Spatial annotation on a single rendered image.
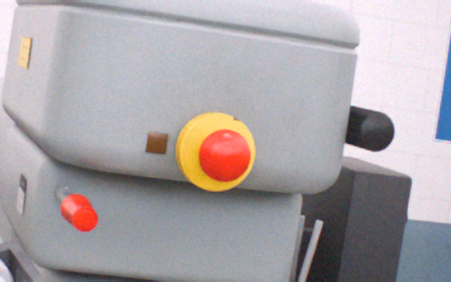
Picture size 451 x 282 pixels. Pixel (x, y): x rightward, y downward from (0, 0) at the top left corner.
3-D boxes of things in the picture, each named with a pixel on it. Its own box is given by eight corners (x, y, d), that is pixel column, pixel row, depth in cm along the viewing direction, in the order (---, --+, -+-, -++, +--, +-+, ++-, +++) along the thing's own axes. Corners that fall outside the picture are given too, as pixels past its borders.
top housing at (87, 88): (358, 204, 103) (386, 12, 103) (43, 166, 98) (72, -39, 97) (215, 143, 149) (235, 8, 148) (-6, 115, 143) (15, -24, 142)
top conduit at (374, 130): (392, 155, 107) (398, 114, 107) (347, 149, 106) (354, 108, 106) (248, 111, 151) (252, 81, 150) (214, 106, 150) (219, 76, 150)
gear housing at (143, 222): (294, 296, 113) (312, 187, 112) (26, 269, 108) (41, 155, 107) (204, 232, 146) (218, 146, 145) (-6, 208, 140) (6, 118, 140)
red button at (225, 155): (249, 186, 96) (257, 134, 96) (199, 180, 95) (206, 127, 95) (238, 180, 99) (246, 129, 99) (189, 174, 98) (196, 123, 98)
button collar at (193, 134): (249, 195, 99) (260, 118, 99) (175, 186, 98) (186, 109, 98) (243, 191, 101) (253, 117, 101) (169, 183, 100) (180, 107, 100)
